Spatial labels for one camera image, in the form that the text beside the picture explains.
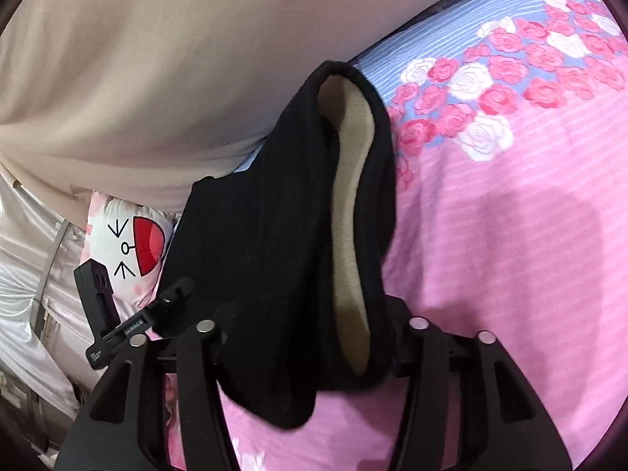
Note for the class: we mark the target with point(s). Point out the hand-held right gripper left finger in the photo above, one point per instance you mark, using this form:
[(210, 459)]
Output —
[(198, 358)]

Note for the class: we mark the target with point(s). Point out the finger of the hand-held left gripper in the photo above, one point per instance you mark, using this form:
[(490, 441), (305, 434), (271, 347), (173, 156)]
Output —
[(171, 299)]

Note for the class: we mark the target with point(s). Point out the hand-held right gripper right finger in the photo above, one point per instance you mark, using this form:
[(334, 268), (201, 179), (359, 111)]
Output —
[(422, 358)]

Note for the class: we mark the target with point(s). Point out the black pants with beige lining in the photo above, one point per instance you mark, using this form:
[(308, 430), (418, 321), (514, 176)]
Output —
[(274, 206)]

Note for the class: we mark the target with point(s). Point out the white cartoon face pillow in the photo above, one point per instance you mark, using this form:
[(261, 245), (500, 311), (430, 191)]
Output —
[(142, 240)]

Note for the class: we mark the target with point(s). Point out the silver satin cloth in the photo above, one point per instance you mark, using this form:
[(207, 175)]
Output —
[(24, 255)]

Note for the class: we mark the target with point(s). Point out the pink floral bed sheet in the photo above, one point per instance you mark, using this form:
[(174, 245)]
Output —
[(490, 255)]

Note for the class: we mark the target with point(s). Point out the beige blanket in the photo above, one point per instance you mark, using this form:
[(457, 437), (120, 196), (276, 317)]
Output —
[(171, 59)]

